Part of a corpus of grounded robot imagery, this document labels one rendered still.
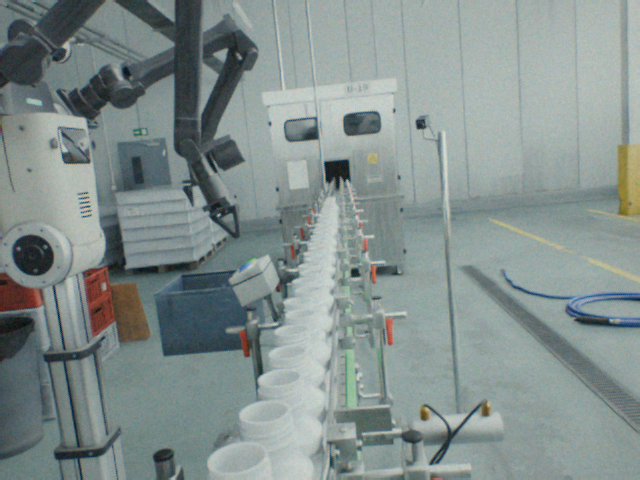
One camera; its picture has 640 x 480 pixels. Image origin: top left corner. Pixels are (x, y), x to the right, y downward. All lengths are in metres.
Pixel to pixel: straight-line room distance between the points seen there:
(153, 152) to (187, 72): 10.90
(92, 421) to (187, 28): 0.96
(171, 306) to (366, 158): 4.34
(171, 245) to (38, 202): 6.64
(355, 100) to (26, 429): 4.29
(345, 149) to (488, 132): 6.25
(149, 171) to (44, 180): 10.79
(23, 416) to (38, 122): 2.21
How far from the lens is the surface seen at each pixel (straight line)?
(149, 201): 8.00
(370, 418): 0.58
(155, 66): 1.66
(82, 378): 1.52
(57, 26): 1.23
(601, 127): 12.64
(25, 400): 3.35
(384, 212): 6.06
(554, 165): 12.30
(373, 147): 6.03
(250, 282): 1.23
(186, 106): 1.25
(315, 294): 0.74
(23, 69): 1.24
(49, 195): 1.39
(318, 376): 0.58
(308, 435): 0.46
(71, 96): 1.69
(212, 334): 1.93
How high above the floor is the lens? 1.34
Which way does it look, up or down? 8 degrees down
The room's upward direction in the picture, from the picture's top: 6 degrees counter-clockwise
